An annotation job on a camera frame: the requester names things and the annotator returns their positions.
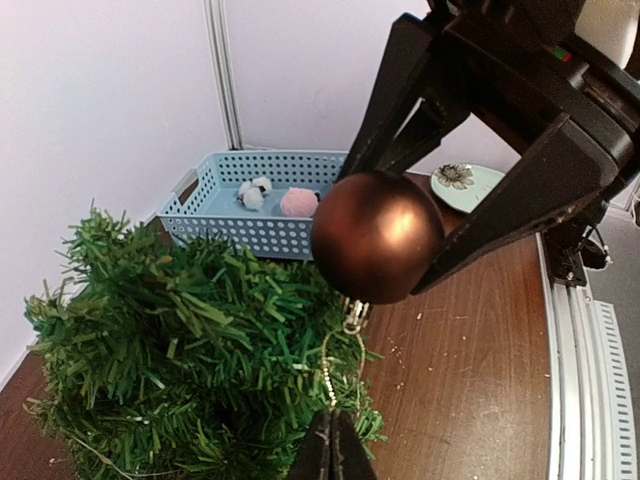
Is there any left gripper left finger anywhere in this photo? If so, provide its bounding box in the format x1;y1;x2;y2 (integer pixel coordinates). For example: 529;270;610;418
287;410;333;480

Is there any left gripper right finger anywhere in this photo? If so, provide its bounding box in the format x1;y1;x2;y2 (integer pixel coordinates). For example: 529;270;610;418
330;410;377;480

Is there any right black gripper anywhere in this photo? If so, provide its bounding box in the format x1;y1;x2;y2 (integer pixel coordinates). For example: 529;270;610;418
339;1;639;294

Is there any red bauble ornament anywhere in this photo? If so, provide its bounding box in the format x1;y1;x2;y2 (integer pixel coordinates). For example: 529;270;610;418
311;171;445;334

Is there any small green christmas tree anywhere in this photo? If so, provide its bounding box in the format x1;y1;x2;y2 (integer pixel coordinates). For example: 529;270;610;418
25;209;384;479

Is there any pink pompom ornament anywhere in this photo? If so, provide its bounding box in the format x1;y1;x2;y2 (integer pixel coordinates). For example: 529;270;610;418
280;187;320;218

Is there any copper wire light string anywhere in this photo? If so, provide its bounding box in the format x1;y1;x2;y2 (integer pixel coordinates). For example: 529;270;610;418
49;429;176;476

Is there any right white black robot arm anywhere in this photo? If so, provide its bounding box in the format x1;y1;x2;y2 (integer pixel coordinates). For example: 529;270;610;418
333;1;639;303

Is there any pale green floral plate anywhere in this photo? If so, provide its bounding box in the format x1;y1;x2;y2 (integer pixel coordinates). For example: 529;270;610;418
430;163;505;214

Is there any blue plastic basket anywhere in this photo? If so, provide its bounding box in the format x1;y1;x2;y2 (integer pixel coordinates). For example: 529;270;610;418
157;150;347;261

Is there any white fluffy ornament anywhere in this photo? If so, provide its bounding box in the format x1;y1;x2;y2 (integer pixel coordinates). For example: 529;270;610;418
236;176;273;211

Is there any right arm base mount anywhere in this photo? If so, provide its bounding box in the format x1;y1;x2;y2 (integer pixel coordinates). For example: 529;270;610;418
542;223;612;288

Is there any front aluminium rail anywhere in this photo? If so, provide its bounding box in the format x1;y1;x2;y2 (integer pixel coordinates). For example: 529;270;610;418
536;235;639;479

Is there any right aluminium frame post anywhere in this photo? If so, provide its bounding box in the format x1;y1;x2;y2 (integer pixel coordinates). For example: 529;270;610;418
203;0;244;150

